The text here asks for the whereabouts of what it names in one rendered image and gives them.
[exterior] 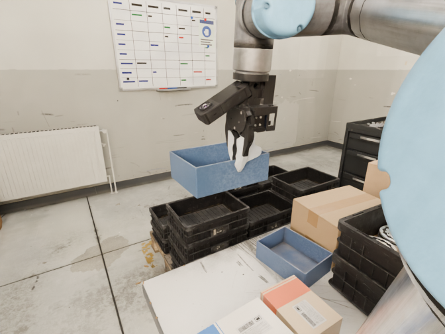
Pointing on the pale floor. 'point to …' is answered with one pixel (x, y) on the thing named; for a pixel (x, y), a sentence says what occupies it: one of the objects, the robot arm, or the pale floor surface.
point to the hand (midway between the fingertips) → (235, 166)
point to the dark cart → (359, 152)
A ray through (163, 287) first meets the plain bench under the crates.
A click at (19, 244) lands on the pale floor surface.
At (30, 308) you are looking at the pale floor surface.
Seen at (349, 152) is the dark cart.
